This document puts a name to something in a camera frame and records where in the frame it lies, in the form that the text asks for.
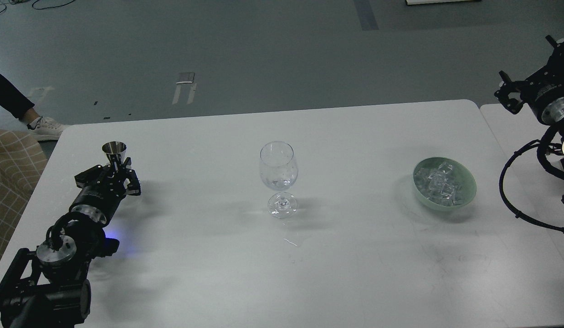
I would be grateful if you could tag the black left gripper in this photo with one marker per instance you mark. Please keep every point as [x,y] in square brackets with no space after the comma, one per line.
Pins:
[100,196]

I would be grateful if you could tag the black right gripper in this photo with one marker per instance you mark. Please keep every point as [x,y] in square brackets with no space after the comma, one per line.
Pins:
[538,90]

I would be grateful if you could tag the steel double jigger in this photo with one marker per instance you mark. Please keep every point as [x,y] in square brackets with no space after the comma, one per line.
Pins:
[115,153]

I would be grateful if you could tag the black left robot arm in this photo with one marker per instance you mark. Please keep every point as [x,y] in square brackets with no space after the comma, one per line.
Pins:
[48,287]

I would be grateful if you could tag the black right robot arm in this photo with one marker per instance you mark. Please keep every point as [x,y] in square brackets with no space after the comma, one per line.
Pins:
[549,148]

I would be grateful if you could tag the pile of ice cubes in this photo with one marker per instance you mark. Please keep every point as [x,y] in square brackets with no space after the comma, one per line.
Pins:
[440,185]

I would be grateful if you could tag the clear wine glass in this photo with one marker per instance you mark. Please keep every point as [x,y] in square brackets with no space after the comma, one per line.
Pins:
[278,171]

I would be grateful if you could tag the white sneaker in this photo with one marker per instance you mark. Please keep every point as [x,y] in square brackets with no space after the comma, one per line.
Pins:
[45,129]

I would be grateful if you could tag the beige checked chair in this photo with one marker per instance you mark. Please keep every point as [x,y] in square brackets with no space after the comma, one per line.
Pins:
[22,162]

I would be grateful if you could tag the green bowl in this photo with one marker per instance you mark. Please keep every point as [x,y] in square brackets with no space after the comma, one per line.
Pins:
[462,173]

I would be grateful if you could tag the person in white shirt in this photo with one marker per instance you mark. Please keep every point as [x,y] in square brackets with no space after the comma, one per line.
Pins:
[15,102]

